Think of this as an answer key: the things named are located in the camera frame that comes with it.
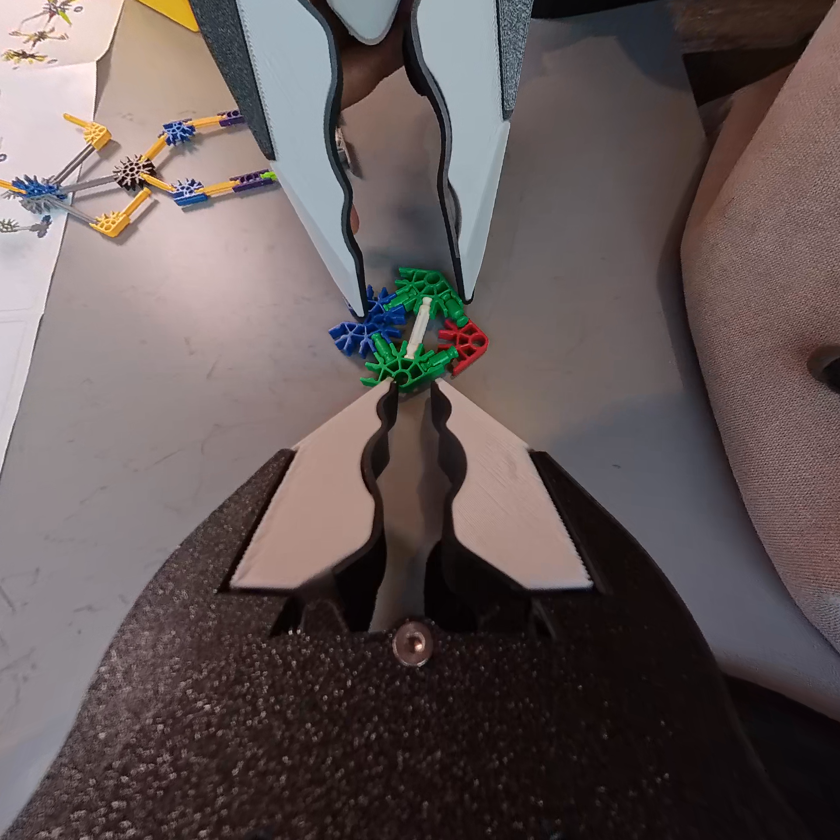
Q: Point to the colourful toy rod figure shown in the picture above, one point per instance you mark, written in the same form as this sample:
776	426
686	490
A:
131	172

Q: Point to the grey desk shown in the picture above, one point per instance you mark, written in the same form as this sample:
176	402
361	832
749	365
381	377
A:
197	361

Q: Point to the person's right hand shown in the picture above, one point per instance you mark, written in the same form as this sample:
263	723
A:
371	69

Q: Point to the black earphone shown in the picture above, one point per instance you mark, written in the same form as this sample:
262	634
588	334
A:
827	367

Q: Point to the short green toy rod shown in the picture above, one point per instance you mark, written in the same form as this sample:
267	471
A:
401	303
380	343
454	308
441	359

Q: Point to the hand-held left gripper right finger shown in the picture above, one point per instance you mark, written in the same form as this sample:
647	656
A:
518	518

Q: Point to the white instruction sheet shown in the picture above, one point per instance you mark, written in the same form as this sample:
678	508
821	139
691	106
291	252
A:
33	262

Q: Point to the yellow plastic bin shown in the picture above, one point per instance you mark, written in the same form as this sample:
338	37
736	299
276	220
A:
170	13

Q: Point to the red corner toy connector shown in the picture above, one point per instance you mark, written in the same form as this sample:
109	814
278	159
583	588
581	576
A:
472	344

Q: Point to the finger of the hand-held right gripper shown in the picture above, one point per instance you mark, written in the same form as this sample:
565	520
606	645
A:
295	118
469	118

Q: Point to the white toy rod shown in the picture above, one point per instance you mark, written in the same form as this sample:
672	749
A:
418	328

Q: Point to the green fan toy connector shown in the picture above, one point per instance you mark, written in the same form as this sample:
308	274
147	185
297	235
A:
400	374
426	282

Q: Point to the blue snowflake toy connector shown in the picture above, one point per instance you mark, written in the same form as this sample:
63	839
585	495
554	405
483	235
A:
361	325

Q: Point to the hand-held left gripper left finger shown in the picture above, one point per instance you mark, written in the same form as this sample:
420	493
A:
308	518

